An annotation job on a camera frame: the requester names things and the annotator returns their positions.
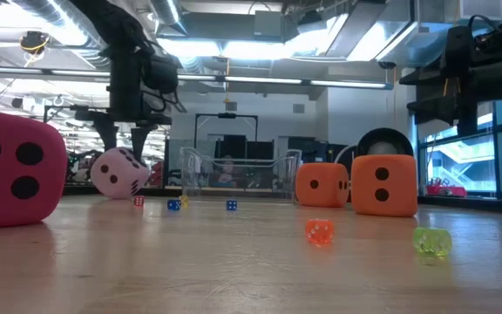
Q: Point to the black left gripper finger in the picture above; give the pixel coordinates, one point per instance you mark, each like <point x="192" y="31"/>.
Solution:
<point x="107" y="135"/>
<point x="140" y="144"/>

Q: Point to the large pink foam die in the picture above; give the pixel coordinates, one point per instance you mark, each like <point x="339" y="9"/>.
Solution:
<point x="118" y="179"/>

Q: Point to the small red die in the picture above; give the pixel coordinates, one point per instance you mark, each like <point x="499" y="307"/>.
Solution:
<point x="138" y="201"/>

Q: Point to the small blue die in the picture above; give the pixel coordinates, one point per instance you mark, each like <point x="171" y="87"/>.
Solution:
<point x="174" y="205"/>
<point x="231" y="205"/>

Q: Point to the small yellow die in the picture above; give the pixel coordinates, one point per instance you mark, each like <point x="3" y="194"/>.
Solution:
<point x="184" y="200"/>

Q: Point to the large magenta foam die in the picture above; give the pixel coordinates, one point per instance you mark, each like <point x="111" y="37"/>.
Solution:
<point x="2" y="170"/>

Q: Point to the large orange foam die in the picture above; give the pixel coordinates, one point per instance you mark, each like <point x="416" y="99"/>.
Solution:
<point x="327" y="185"/>
<point x="397" y="185"/>

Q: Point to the small green translucent die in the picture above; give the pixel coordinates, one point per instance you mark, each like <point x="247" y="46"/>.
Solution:
<point x="432" y="241"/>

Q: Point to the small orange translucent die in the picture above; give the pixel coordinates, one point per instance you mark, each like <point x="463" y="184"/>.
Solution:
<point x="319" y="231"/>

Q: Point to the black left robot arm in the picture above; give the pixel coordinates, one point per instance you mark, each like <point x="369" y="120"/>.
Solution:
<point x="116" y="22"/>

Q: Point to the black background monitor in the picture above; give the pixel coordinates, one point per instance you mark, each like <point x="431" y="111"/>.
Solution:
<point x="233" y="148"/>

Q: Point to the black and white fan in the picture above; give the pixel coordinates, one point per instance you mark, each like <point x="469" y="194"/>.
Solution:
<point x="384" y="141"/>

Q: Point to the clear plastic bin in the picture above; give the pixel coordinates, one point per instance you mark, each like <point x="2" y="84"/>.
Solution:
<point x="251" y="174"/>

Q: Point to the red tray by window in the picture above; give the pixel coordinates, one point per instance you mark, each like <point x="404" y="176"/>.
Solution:
<point x="447" y="191"/>

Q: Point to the long ceiling light bar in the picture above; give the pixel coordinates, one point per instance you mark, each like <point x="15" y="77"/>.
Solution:
<point x="259" y="80"/>

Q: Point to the grey ceiling air unit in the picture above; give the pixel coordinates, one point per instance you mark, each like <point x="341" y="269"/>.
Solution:
<point x="268" y="24"/>

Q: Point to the black metal frame stand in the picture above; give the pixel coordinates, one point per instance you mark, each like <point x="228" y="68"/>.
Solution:
<point x="59" y="108"/>

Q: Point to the ceiling security camera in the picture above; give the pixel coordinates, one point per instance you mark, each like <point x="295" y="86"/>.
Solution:
<point x="387" y="65"/>

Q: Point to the black gantry frame with camera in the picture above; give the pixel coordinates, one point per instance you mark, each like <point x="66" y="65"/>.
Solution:
<point x="227" y="115"/>

